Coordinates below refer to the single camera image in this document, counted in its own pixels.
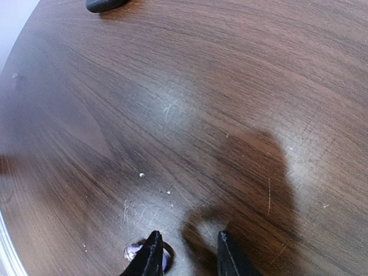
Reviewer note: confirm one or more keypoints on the front aluminium rail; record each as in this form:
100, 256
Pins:
10, 262

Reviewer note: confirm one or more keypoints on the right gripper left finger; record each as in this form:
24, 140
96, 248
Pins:
148, 260

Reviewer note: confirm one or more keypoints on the black earbud charging case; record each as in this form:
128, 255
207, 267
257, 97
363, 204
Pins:
100, 6

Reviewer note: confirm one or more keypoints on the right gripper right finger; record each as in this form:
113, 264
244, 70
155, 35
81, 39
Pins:
231, 260

